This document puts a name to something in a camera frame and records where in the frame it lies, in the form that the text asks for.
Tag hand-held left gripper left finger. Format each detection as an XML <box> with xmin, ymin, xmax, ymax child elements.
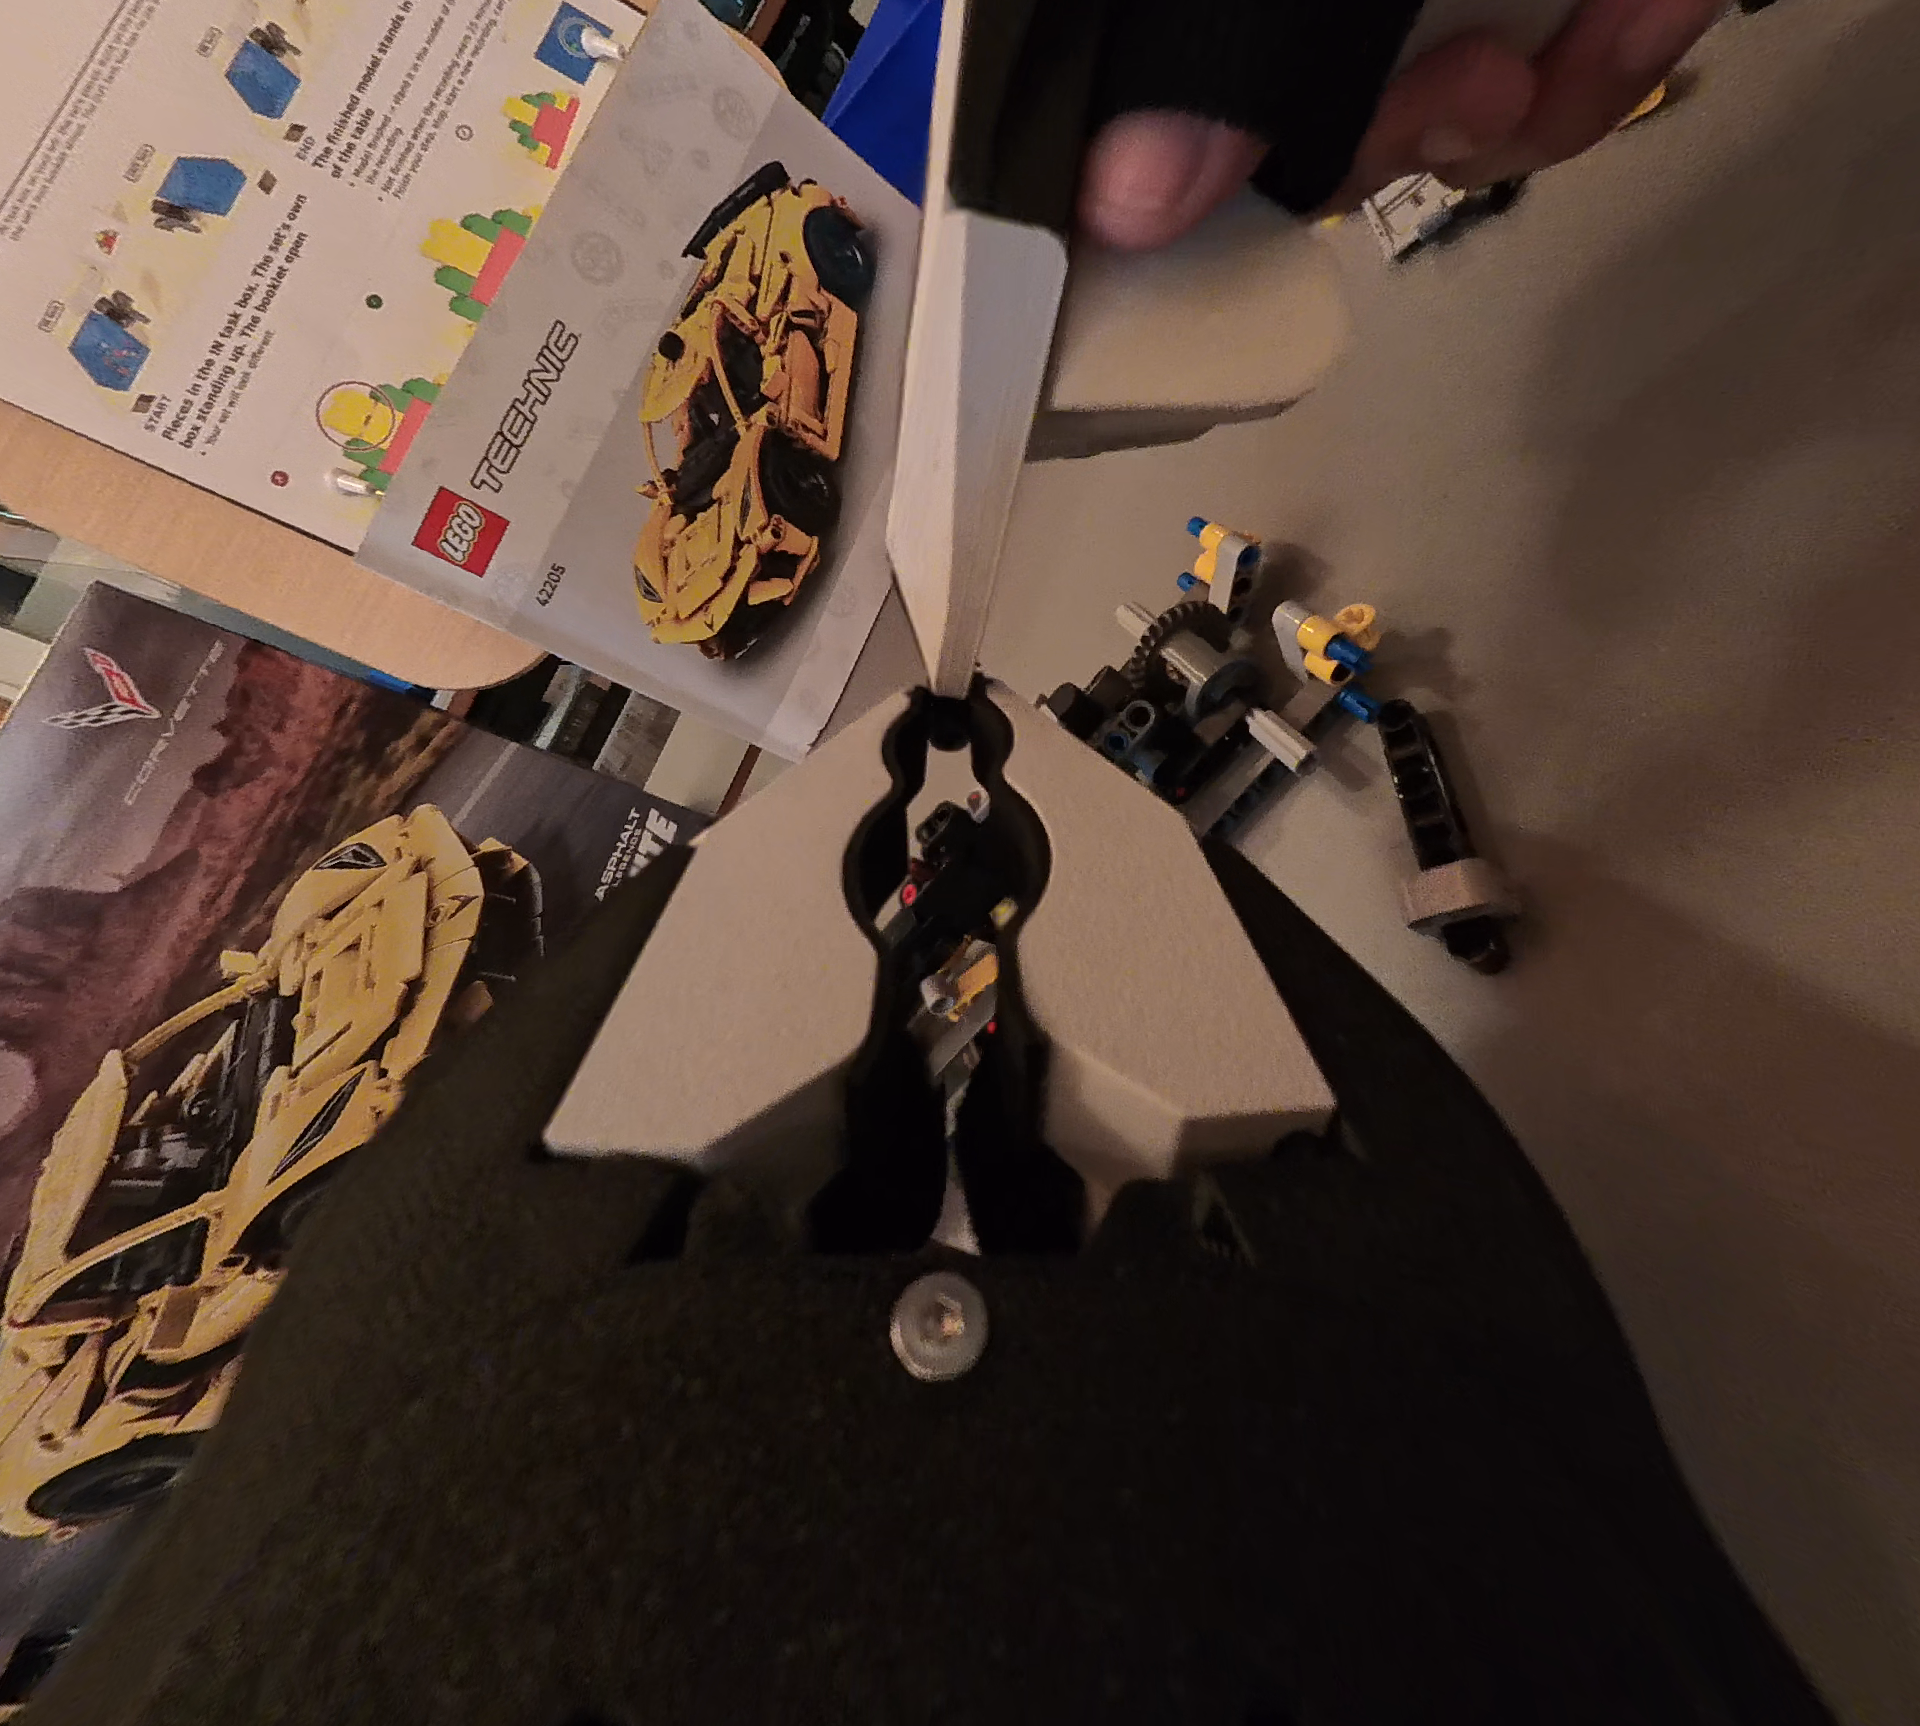
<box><xmin>539</xmin><ymin>691</ymin><xmax>949</xmax><ymax>1234</ymax></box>

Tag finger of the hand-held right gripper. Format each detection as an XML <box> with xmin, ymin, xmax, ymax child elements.
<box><xmin>887</xmin><ymin>0</ymin><xmax>1072</xmax><ymax>697</ymax></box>

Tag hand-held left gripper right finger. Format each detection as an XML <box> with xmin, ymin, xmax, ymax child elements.
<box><xmin>964</xmin><ymin>681</ymin><xmax>1340</xmax><ymax>1231</ymax></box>

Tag grey desk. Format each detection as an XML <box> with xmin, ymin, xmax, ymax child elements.
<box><xmin>676</xmin><ymin>0</ymin><xmax>1920</xmax><ymax>1726</ymax></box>

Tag person's right hand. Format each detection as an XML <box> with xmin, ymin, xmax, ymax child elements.
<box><xmin>1081</xmin><ymin>0</ymin><xmax>1737</xmax><ymax>252</ymax></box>

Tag blue storage bin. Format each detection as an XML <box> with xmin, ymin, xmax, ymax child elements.
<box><xmin>822</xmin><ymin>0</ymin><xmax>949</xmax><ymax>205</ymax></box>

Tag toy car chassis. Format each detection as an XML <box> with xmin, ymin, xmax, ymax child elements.
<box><xmin>897</xmin><ymin>511</ymin><xmax>1382</xmax><ymax>1106</ymax></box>

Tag black beam with grey connector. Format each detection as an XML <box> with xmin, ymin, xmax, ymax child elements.
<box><xmin>1372</xmin><ymin>699</ymin><xmax>1525</xmax><ymax>979</ymax></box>

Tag grey instruction booklet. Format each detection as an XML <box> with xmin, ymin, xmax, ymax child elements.
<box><xmin>351</xmin><ymin>0</ymin><xmax>923</xmax><ymax>761</ymax></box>

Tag toy car box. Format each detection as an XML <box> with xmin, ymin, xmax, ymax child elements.
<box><xmin>0</xmin><ymin>581</ymin><xmax>707</xmax><ymax>1654</ymax></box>

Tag white printed instruction sheet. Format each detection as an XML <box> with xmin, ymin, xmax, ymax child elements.
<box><xmin>0</xmin><ymin>0</ymin><xmax>664</xmax><ymax>552</ymax></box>

